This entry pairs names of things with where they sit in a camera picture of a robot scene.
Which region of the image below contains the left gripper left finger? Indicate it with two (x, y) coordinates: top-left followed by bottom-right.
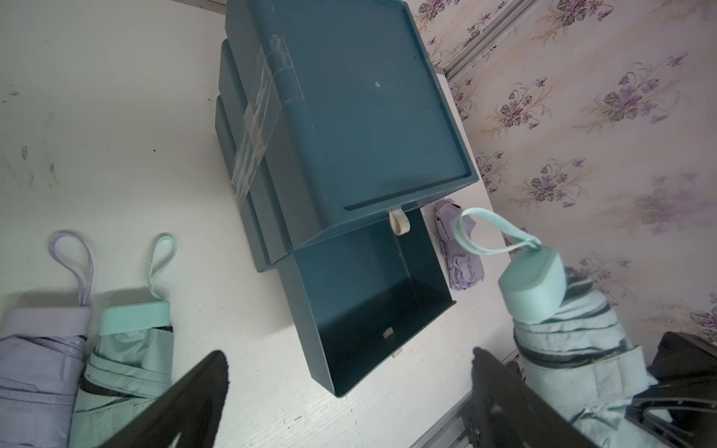
(103, 350), (230, 447)

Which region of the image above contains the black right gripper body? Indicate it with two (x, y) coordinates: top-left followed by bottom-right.
(627, 332), (716, 447)

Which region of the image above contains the green umbrella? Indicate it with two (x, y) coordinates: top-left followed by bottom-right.
(451, 207), (661, 447)
(69, 234), (177, 447)

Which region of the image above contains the clear adhesive tape strip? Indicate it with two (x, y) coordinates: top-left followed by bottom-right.
(232, 35), (293, 209)

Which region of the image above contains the purple folded umbrella left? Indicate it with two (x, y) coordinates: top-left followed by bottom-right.
(1, 231), (94, 447)

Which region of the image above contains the teal drawer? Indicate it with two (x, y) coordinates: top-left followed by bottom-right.
(276, 210), (455, 398)

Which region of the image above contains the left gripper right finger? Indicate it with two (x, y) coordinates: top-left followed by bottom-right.
(469, 347), (594, 448)

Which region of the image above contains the teal drawer cabinet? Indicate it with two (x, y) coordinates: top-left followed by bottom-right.
(215, 0), (481, 274)

